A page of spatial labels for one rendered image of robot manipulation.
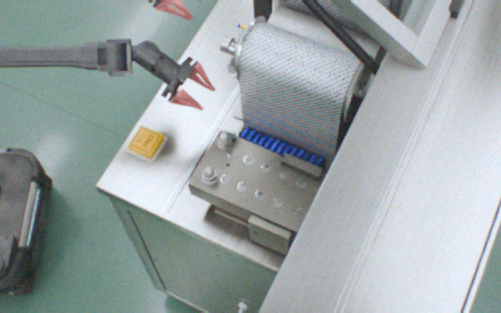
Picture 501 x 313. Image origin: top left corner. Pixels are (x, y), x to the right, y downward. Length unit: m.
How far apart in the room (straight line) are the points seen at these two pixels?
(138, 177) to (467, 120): 0.88
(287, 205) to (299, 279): 0.73
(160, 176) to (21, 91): 1.50
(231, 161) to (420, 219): 0.61
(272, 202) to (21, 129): 1.69
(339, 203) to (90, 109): 2.22
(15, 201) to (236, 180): 1.20
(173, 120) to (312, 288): 1.07
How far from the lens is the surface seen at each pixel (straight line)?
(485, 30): 1.34
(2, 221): 2.59
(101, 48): 1.67
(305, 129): 1.54
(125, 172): 1.78
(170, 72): 1.61
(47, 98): 3.09
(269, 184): 1.58
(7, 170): 2.67
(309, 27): 1.56
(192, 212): 1.70
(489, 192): 1.17
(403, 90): 0.97
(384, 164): 0.91
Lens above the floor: 2.45
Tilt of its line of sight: 59 degrees down
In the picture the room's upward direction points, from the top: 7 degrees counter-clockwise
